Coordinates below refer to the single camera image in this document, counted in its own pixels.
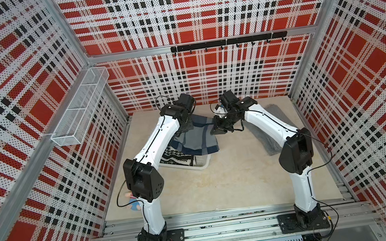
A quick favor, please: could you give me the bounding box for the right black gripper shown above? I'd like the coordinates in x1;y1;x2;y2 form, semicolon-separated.
207;110;242;136

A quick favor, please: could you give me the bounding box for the blue grey plaid scarf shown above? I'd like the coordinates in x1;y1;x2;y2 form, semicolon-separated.
169;114;219;156

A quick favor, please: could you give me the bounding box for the white plastic basket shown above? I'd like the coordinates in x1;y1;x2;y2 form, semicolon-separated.
160;152;211;171

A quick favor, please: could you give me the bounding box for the black white houndstooth scarf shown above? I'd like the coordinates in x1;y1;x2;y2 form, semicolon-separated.
160;146;194;167

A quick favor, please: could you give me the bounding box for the grey knit scarf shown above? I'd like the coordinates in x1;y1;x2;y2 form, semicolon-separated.
244;104;298;156

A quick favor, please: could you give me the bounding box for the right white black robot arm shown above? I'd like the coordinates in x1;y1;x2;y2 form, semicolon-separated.
211;91;318;216

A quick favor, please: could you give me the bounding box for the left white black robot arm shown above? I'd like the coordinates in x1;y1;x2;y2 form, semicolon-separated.
123;94;195;236

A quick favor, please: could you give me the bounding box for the plush doll toy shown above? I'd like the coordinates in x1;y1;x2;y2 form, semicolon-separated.
124;192;142;212

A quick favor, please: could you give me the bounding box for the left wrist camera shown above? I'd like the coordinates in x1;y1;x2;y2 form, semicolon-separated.
174;93;196;113

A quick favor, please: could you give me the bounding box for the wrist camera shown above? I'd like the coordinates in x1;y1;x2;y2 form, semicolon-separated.
174;93;196;113
219;90;240;111

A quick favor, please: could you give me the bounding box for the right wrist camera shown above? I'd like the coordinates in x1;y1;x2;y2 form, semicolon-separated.
219;90;240;111

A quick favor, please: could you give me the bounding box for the black hook rail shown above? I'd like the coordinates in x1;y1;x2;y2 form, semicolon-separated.
170;31;288;53

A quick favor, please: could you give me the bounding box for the aluminium rail frame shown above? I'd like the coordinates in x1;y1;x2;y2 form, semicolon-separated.
93;196;386;241

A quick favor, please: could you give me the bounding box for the white wire mesh shelf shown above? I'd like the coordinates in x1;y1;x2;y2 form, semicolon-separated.
51;67;109;147

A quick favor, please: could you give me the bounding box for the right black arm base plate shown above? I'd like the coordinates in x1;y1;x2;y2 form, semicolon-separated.
277;209;331;234

